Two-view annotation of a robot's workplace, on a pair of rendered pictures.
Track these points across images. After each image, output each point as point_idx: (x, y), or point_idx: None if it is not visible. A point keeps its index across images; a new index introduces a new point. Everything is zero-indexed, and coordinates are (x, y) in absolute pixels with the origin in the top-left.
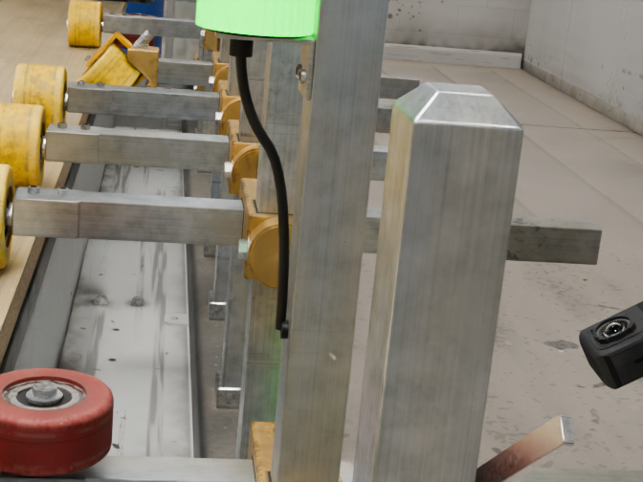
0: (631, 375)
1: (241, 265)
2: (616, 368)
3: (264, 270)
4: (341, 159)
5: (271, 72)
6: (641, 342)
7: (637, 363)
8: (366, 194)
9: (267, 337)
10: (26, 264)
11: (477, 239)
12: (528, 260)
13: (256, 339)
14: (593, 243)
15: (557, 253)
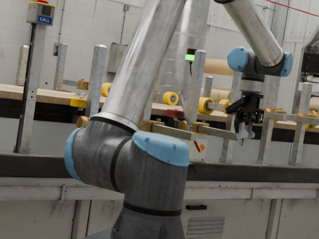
0: (227, 111)
1: (263, 133)
2: (226, 109)
3: (224, 110)
4: (194, 75)
5: (232, 80)
6: (229, 105)
7: (228, 109)
8: (196, 79)
9: (228, 124)
10: (211, 115)
11: None
12: (271, 119)
13: (226, 125)
14: (281, 116)
15: (276, 118)
